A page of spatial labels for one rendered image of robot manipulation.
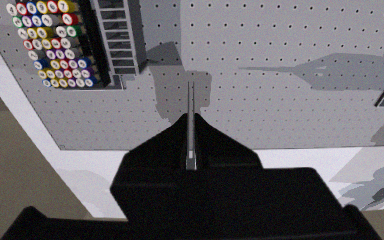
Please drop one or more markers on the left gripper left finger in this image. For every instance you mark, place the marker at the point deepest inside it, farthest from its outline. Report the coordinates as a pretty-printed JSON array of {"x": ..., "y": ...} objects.
[{"x": 162, "y": 150}]

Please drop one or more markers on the green-capped vial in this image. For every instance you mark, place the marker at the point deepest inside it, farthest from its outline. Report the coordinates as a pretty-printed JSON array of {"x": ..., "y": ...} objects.
[{"x": 75, "y": 30}]

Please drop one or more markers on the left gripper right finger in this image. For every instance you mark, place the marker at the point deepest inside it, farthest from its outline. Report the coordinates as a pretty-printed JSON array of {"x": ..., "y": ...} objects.
[{"x": 219, "y": 151}]

